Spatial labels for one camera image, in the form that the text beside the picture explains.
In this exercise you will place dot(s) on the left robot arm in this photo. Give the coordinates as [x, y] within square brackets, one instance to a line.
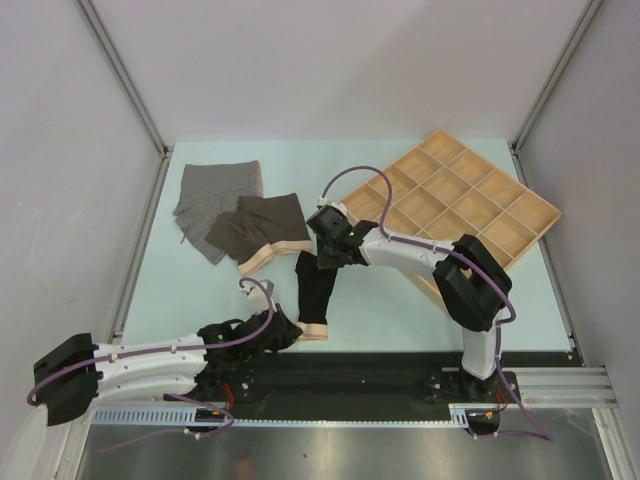
[81, 374]

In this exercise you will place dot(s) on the black underwear beige waistband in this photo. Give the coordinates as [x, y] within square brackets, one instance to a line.
[315, 287]

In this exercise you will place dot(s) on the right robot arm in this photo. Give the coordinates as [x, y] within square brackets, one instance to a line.
[471, 283]

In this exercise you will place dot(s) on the brown underwear beige waistband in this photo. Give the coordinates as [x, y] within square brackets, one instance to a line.
[259, 230]

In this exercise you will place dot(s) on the wooden compartment tray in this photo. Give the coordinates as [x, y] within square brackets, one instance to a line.
[440, 188]

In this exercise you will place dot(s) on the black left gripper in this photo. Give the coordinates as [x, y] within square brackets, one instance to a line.
[286, 338]

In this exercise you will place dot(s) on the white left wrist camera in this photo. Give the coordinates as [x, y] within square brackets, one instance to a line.
[258, 294]

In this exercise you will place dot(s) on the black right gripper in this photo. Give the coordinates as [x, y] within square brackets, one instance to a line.
[325, 261]

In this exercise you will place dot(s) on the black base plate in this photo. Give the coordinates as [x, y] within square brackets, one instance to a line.
[349, 387]

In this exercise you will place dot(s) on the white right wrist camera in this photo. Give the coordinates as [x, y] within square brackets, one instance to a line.
[322, 202]

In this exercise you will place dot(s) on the grey striped underwear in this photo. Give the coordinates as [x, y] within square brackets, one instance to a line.
[208, 191]

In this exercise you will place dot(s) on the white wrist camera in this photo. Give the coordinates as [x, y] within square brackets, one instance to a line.
[258, 294]
[322, 202]

